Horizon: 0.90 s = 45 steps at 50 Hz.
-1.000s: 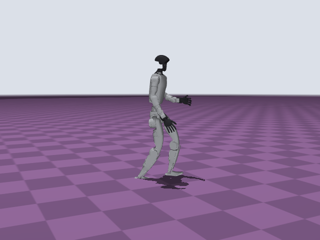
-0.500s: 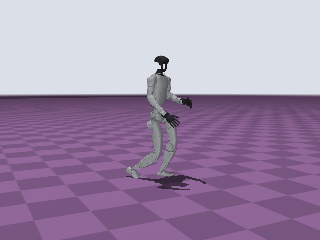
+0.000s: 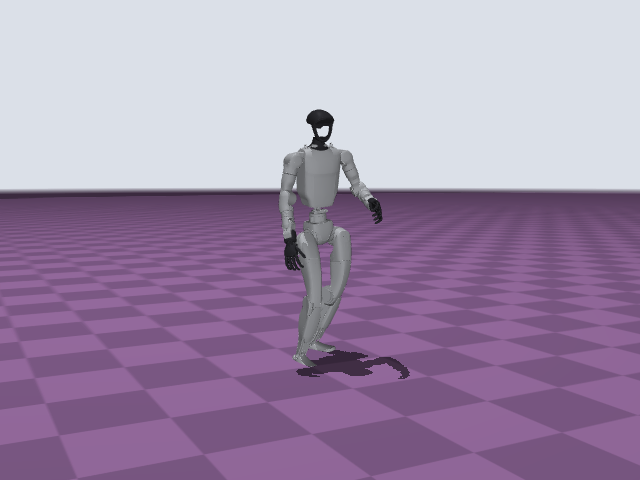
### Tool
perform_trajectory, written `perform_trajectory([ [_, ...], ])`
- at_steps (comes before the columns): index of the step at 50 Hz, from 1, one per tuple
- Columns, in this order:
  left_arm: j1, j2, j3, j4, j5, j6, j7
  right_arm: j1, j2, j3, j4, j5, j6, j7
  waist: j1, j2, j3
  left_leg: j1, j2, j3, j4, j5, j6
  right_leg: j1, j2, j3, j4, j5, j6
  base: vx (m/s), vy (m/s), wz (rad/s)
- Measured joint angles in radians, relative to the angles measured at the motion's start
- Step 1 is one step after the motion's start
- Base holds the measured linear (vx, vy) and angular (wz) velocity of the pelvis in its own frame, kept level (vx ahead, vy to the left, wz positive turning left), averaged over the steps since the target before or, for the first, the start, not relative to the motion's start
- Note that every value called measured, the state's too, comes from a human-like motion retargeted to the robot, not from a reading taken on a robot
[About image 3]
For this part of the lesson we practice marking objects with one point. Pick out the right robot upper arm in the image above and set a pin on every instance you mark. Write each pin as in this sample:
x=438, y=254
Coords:
x=291, y=163

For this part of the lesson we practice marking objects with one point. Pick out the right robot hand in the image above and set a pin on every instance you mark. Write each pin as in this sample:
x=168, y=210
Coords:
x=291, y=250

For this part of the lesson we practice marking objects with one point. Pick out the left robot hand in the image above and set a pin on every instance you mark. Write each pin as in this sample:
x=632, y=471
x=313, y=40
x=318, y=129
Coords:
x=374, y=206

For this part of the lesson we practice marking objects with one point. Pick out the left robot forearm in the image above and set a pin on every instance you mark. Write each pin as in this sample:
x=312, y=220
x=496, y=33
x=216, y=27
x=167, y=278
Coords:
x=363, y=195

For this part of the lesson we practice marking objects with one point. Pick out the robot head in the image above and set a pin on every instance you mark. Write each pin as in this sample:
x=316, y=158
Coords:
x=318, y=119

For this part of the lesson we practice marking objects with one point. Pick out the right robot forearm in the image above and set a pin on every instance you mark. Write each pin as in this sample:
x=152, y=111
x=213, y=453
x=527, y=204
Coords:
x=287, y=215

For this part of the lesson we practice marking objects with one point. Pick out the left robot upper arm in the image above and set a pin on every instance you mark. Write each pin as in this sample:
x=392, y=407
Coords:
x=350, y=171

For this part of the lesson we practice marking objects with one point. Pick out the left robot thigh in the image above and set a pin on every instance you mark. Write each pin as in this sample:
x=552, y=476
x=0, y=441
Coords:
x=340, y=263

